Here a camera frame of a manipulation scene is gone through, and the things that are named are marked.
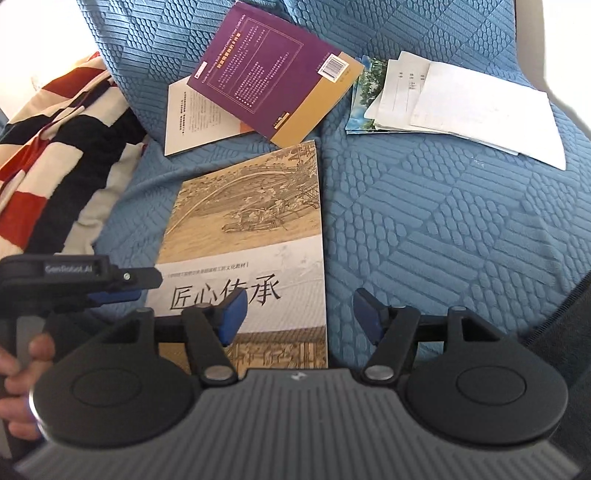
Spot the white and orange book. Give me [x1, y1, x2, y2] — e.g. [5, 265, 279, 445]
[164, 78, 254, 158]

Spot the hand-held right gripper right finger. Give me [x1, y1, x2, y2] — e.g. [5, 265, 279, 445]
[353, 289, 481, 384]

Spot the red black cream striped blanket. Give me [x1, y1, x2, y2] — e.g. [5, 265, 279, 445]
[0, 51, 149, 259]

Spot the person's left hand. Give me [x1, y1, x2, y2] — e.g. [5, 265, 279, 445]
[0, 335, 57, 440]

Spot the white paper booklet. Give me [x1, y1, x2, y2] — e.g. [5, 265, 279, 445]
[409, 60, 568, 171]

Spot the beige painting cover book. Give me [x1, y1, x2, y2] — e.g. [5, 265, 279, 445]
[145, 140, 329, 374]

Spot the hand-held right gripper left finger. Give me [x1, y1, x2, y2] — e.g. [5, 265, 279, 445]
[115, 292, 249, 387]

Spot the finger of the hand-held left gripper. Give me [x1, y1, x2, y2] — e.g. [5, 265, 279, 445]
[108, 267, 163, 291]
[69, 288, 143, 311]

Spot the purple and gold book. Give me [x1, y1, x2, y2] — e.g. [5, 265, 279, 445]
[187, 0, 365, 145]

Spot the blue quilted sofa cover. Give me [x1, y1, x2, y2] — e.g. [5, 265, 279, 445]
[0, 0, 591, 374]

